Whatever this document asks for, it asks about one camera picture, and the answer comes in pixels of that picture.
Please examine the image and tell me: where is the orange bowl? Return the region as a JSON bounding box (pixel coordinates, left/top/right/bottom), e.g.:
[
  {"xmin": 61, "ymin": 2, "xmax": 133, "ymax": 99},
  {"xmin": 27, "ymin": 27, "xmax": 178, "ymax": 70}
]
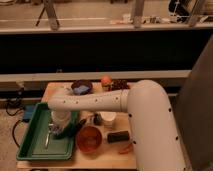
[{"xmin": 75, "ymin": 126, "xmax": 102, "ymax": 154}]

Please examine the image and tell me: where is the dark brown object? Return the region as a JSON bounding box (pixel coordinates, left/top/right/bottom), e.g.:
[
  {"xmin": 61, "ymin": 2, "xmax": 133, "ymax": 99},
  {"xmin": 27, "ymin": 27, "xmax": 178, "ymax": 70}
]
[{"xmin": 110, "ymin": 79, "xmax": 129, "ymax": 91}]

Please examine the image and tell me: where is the blue power box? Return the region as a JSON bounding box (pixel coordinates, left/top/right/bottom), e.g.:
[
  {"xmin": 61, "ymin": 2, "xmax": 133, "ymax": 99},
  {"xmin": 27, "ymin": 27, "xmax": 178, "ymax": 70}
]
[{"xmin": 22, "ymin": 105, "xmax": 35, "ymax": 122}]

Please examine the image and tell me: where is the orange carrot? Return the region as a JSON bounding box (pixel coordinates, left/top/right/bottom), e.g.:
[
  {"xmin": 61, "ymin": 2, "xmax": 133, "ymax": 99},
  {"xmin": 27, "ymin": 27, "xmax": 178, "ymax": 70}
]
[{"xmin": 118, "ymin": 143, "xmax": 133, "ymax": 154}]

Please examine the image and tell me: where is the black cable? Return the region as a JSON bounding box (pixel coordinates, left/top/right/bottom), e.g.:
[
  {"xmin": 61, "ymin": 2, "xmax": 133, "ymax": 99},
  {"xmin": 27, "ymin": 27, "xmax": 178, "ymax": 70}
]
[{"xmin": 4, "ymin": 96, "xmax": 26, "ymax": 148}]

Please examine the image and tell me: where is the orange fruit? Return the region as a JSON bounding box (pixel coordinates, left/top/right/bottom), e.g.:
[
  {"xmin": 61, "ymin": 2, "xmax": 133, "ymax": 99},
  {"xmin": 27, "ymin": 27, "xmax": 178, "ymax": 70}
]
[{"xmin": 101, "ymin": 75, "xmax": 112, "ymax": 86}]

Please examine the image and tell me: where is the green plastic tray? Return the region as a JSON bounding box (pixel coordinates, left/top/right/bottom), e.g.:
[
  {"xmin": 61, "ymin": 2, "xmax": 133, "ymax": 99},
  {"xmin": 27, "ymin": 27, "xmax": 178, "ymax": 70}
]
[{"xmin": 16, "ymin": 103, "xmax": 75, "ymax": 161}]

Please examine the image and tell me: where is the blue cloth in bowl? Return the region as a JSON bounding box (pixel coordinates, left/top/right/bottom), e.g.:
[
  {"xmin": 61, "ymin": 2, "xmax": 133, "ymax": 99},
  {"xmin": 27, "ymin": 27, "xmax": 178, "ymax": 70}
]
[{"xmin": 73, "ymin": 85, "xmax": 89, "ymax": 95}]

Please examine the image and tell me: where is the black rectangular block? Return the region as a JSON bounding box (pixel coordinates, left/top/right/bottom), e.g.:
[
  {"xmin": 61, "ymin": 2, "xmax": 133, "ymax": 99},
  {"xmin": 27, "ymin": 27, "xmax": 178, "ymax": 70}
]
[{"xmin": 107, "ymin": 131, "xmax": 130, "ymax": 143}]

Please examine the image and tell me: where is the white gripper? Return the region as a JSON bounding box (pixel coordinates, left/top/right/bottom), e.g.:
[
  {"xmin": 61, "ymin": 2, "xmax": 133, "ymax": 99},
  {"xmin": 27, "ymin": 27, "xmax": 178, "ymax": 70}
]
[{"xmin": 51, "ymin": 111, "xmax": 71, "ymax": 130}]

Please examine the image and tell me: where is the small dark can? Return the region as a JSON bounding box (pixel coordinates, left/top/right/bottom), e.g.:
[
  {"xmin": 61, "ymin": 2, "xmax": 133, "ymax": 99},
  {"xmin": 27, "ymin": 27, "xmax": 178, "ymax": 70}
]
[{"xmin": 93, "ymin": 113, "xmax": 102, "ymax": 125}]

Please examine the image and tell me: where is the dark purple bowl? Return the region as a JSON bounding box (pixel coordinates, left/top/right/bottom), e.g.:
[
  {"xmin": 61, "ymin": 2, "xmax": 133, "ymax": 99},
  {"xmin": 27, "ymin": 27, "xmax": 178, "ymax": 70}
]
[{"xmin": 71, "ymin": 80, "xmax": 93, "ymax": 95}]

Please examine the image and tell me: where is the white cup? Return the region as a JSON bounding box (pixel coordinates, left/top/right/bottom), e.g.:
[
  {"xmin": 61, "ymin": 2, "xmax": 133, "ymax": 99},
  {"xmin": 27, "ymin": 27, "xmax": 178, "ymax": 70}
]
[{"xmin": 100, "ymin": 111, "xmax": 117, "ymax": 127}]

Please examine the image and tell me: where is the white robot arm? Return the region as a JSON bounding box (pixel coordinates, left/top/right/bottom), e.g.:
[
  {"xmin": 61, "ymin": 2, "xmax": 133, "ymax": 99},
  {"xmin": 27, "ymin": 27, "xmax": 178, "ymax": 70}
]
[{"xmin": 48, "ymin": 80, "xmax": 186, "ymax": 171}]

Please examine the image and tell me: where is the black handled utensil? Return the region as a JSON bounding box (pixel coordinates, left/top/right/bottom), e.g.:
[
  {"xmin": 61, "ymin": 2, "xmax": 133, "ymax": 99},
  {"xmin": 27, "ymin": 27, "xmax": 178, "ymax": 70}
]
[{"xmin": 76, "ymin": 119, "xmax": 87, "ymax": 132}]

